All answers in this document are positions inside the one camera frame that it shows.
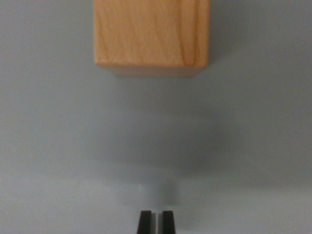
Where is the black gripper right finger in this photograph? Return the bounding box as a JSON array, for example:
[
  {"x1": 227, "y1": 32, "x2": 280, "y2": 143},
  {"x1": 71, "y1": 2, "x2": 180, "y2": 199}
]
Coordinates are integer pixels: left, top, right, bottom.
[{"x1": 157, "y1": 211, "x2": 177, "y2": 234}]

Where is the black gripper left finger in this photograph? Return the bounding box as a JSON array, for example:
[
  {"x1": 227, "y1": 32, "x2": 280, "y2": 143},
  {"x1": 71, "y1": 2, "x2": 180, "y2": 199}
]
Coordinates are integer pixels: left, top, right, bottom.
[{"x1": 137, "y1": 211, "x2": 157, "y2": 234}]

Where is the wooden cube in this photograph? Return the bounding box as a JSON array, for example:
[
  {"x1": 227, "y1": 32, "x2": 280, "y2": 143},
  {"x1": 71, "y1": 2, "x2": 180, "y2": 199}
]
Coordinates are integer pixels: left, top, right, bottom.
[{"x1": 93, "y1": 0, "x2": 211, "y2": 78}]

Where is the grey plastic tray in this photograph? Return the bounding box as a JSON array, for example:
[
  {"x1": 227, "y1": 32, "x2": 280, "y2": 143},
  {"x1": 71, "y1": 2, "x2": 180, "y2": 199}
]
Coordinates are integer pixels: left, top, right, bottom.
[{"x1": 0, "y1": 0, "x2": 312, "y2": 234}]

